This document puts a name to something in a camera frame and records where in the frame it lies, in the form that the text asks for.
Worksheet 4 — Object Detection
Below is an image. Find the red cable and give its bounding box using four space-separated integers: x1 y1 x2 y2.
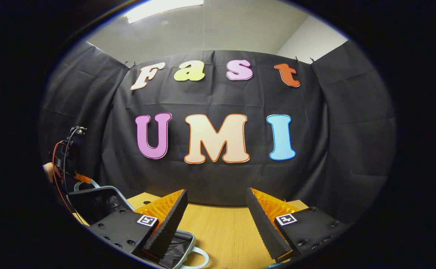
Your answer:
51 141 77 214

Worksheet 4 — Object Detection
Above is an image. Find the long ceiling light panel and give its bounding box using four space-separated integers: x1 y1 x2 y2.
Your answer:
125 0 205 24

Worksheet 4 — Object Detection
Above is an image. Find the light blue suitcase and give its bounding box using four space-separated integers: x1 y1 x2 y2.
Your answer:
67 179 211 269

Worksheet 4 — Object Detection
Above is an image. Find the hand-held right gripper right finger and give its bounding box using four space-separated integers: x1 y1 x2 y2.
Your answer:
245 187 353 263

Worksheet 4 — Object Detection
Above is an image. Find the black cable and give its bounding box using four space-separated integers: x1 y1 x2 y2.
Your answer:
62 127 85 195

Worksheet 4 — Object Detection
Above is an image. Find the black backdrop cloth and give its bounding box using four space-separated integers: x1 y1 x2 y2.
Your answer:
39 39 397 225

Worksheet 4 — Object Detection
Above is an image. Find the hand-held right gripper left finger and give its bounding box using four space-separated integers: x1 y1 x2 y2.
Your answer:
89 189 188 262

